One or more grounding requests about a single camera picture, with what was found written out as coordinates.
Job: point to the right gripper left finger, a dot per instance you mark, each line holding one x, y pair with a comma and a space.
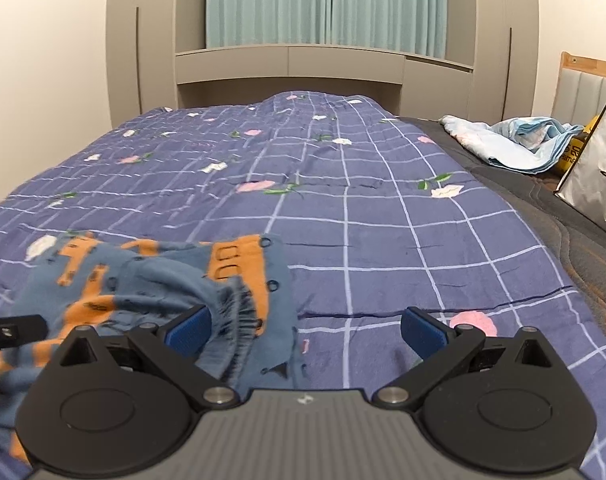
170, 351

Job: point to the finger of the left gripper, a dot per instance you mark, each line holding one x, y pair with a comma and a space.
24, 329

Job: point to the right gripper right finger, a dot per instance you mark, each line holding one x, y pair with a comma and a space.
445, 353

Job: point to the blue pants with orange trucks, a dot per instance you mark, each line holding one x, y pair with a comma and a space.
243, 285

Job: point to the purple checked floral quilt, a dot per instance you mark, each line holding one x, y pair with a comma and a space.
339, 212

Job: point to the dark quilted mattress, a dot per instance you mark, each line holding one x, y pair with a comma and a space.
578, 243

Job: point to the white plastic shopping bag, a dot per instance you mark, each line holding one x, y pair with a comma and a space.
584, 185

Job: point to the white and blue crumpled cloth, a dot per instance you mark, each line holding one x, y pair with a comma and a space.
528, 145

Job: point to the yellow package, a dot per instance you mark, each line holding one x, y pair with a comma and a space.
573, 149

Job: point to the beige built-in wardrobe unit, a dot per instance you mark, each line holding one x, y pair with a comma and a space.
156, 56

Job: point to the wooden padded headboard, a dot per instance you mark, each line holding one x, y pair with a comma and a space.
581, 90

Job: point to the light teal curtain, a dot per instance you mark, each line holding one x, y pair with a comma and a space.
409, 26

